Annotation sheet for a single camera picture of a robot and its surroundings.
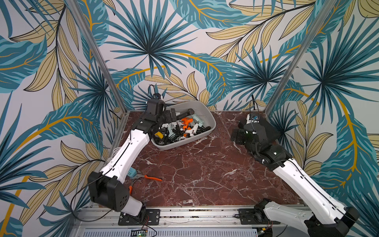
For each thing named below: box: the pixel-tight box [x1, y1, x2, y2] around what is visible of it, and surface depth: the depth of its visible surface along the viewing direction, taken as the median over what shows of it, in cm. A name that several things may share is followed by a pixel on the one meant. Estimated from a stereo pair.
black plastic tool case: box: [243, 112, 282, 144], surface depth 53 cm
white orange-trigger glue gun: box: [189, 123, 199, 137], surface depth 104 cm
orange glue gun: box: [181, 117, 194, 130], surface depth 108 cm
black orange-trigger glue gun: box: [176, 108, 195, 120], surface depth 108 cm
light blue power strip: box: [127, 166, 138, 178], surface depth 87 cm
